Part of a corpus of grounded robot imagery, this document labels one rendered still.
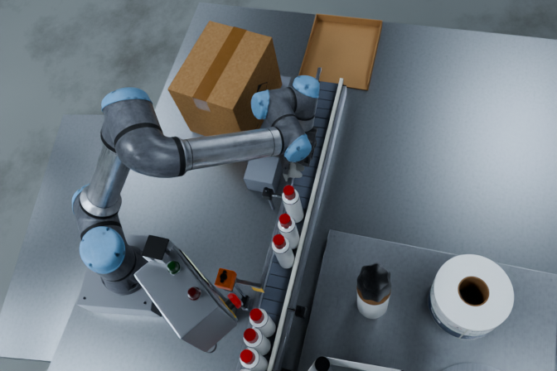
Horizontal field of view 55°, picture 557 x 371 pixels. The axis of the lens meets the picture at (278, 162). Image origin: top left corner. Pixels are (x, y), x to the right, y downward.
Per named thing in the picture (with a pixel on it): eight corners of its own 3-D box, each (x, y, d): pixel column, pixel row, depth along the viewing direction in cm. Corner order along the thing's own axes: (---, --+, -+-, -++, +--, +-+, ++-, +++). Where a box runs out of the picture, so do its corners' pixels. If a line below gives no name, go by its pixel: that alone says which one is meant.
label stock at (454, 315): (515, 302, 152) (530, 290, 139) (471, 355, 147) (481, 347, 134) (457, 255, 160) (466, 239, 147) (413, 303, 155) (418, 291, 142)
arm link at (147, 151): (130, 170, 114) (321, 139, 137) (117, 130, 119) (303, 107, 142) (125, 199, 122) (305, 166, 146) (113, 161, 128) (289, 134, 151)
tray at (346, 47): (368, 90, 196) (368, 84, 193) (299, 81, 202) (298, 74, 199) (382, 26, 209) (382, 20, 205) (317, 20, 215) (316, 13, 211)
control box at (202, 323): (205, 354, 117) (180, 339, 100) (162, 296, 124) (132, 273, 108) (241, 321, 119) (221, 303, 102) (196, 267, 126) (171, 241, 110)
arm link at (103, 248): (100, 287, 154) (81, 274, 142) (89, 247, 160) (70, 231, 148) (140, 271, 155) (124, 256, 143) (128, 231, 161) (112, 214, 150)
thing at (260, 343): (268, 358, 154) (256, 347, 136) (251, 353, 155) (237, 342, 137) (273, 339, 156) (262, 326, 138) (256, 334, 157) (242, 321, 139)
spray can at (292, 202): (302, 224, 171) (295, 199, 153) (286, 221, 172) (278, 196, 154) (305, 209, 173) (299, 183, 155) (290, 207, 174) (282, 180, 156)
